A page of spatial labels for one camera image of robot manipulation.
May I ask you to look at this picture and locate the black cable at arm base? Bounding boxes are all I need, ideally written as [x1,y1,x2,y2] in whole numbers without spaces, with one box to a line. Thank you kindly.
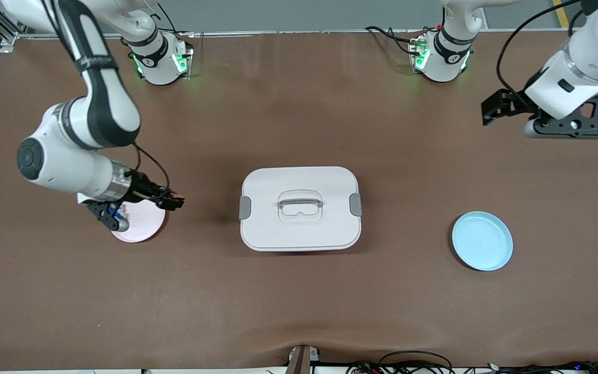
[365,25,425,56]

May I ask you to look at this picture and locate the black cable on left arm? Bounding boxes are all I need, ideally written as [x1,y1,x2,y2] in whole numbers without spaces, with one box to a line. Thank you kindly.
[496,0,582,102]

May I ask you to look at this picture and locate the round pale pink plate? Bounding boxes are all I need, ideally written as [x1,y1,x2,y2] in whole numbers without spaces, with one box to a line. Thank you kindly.
[110,200,167,243]

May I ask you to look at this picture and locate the metal table edge bracket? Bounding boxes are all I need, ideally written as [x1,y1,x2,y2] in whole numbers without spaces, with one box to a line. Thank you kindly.
[286,345,321,374]

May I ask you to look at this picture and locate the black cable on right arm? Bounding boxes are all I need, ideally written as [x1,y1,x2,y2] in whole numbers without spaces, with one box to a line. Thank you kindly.
[132,143,171,194]

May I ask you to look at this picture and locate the round light blue plate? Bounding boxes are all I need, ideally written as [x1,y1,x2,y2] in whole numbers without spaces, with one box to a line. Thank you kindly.
[452,211,514,272]

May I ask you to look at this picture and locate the brown table mat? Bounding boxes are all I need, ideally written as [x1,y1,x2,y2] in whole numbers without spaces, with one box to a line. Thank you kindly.
[0,31,598,370]

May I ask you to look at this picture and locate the white lidded box grey clips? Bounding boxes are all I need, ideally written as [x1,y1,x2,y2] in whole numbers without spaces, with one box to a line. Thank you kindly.
[239,166,363,252]

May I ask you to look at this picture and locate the black cable loop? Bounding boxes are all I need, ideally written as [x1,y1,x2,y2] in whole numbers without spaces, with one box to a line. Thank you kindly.
[378,350,454,374]

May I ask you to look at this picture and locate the bundle of thin wires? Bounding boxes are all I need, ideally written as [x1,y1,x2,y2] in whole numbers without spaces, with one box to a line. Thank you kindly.
[486,360,598,374]

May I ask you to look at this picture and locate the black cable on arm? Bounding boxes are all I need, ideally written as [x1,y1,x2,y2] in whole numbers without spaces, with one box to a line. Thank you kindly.
[496,0,582,102]
[132,143,171,194]

